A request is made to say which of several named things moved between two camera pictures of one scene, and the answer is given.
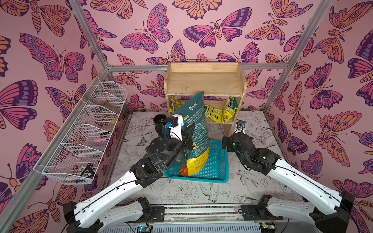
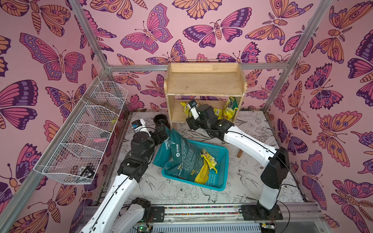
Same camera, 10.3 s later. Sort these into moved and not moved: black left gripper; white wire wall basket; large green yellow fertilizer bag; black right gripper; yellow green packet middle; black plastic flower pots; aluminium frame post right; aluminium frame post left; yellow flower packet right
Moved: black right gripper; black left gripper; large green yellow fertilizer bag
Not moved: black plastic flower pots; aluminium frame post left; yellow flower packet right; aluminium frame post right; yellow green packet middle; white wire wall basket
